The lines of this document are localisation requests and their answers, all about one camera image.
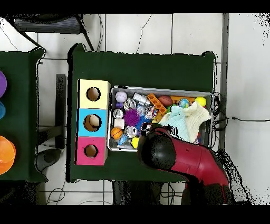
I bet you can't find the purple plastic bowl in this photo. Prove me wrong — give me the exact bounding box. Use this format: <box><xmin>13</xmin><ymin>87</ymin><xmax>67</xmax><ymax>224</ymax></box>
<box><xmin>0</xmin><ymin>70</ymin><xmax>7</xmax><ymax>98</ymax></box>

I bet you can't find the mint waffle cloth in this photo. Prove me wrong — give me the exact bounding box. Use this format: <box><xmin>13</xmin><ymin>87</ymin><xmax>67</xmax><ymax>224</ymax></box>
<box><xmin>158</xmin><ymin>105</ymin><xmax>190</xmax><ymax>143</ymax></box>

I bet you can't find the purple spiky rubber ball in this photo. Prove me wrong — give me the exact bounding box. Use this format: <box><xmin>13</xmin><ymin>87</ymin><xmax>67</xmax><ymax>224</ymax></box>
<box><xmin>123</xmin><ymin>108</ymin><xmax>141</xmax><ymax>127</ymax></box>

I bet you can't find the black upright panel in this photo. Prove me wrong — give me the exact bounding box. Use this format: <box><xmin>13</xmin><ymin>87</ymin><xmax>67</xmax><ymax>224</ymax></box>
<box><xmin>55</xmin><ymin>73</ymin><xmax>66</xmax><ymax>149</ymax></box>

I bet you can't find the dark green table cloth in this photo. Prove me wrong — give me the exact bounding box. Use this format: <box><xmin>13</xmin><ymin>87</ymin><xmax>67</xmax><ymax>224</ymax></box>
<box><xmin>66</xmin><ymin>43</ymin><xmax>216</xmax><ymax>183</ymax></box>

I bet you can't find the globe print ball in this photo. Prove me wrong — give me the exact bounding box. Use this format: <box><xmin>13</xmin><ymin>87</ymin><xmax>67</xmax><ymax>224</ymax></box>
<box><xmin>178</xmin><ymin>98</ymin><xmax>190</xmax><ymax>109</ymax></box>

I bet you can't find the orange plastic bowl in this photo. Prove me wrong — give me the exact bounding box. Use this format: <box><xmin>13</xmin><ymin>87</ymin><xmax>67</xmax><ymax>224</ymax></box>
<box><xmin>0</xmin><ymin>135</ymin><xmax>17</xmax><ymax>175</ymax></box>

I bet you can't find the shallow silver mesh bin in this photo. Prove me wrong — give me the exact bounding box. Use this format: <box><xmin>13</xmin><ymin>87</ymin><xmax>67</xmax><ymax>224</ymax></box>
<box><xmin>107</xmin><ymin>85</ymin><xmax>214</xmax><ymax>152</ymax></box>

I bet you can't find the orange plastic building brick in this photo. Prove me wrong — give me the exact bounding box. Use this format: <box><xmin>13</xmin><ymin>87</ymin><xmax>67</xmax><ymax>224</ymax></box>
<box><xmin>147</xmin><ymin>92</ymin><xmax>168</xmax><ymax>116</ymax></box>

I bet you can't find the white toy baseball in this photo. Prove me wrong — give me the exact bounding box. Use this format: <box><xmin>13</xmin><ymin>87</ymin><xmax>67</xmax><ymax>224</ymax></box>
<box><xmin>115</xmin><ymin>90</ymin><xmax>128</xmax><ymax>104</ymax></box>

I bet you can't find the black chair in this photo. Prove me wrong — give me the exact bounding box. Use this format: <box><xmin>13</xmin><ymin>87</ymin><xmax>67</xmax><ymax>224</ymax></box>
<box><xmin>4</xmin><ymin>13</ymin><xmax>95</xmax><ymax>52</ymax></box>

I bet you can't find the plain yellow ball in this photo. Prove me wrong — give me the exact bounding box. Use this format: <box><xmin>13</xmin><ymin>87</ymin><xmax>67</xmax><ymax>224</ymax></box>
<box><xmin>194</xmin><ymin>96</ymin><xmax>207</xmax><ymax>107</ymax></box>

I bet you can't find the silver metal fitting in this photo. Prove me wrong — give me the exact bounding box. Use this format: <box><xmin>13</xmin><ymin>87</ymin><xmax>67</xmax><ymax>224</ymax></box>
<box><xmin>132</xmin><ymin>92</ymin><xmax>151</xmax><ymax>106</ymax></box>

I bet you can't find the orange toy basketball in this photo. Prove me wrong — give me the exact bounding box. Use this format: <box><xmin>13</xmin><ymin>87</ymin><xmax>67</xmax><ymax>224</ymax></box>
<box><xmin>110</xmin><ymin>126</ymin><xmax>123</xmax><ymax>140</ymax></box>

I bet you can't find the dark green side-table cloth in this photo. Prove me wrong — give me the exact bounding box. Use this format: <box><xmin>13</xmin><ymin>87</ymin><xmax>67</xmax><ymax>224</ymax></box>
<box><xmin>0</xmin><ymin>48</ymin><xmax>48</xmax><ymax>182</ymax></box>

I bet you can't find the black floor cable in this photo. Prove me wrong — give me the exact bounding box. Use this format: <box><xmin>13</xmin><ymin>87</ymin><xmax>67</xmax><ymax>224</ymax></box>
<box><xmin>214</xmin><ymin>116</ymin><xmax>270</xmax><ymax>127</ymax></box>

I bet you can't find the wooden box with three holes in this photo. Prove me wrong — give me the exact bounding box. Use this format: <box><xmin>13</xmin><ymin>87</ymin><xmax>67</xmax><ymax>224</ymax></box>
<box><xmin>74</xmin><ymin>78</ymin><xmax>112</xmax><ymax>166</ymax></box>

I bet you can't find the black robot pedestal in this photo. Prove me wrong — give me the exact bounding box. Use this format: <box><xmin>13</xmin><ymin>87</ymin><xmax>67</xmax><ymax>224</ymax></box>
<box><xmin>111</xmin><ymin>180</ymin><xmax>184</xmax><ymax>205</ymax></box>

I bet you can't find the brown toy football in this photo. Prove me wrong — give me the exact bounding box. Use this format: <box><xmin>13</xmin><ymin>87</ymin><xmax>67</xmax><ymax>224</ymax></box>
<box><xmin>158</xmin><ymin>95</ymin><xmax>173</xmax><ymax>107</ymax></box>

